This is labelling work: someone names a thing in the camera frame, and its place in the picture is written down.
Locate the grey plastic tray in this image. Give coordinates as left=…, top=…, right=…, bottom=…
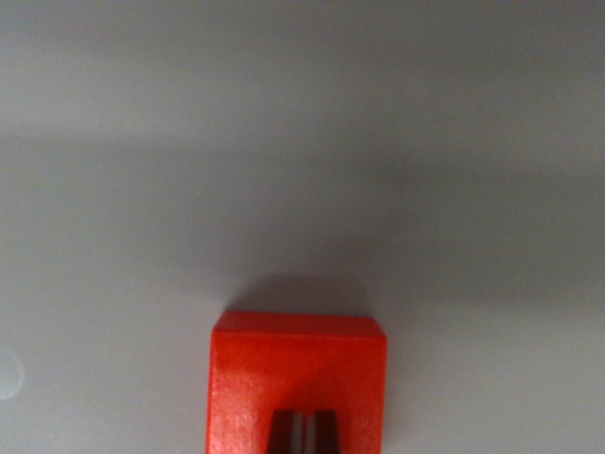
left=0, top=0, right=605, bottom=454

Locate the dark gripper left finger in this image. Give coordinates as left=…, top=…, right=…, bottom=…
left=266, top=409, right=304, bottom=454

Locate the red wooden block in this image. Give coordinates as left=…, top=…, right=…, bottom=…
left=205, top=310, right=389, bottom=454

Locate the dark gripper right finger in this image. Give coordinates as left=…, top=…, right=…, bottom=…
left=305, top=409, right=343, bottom=454

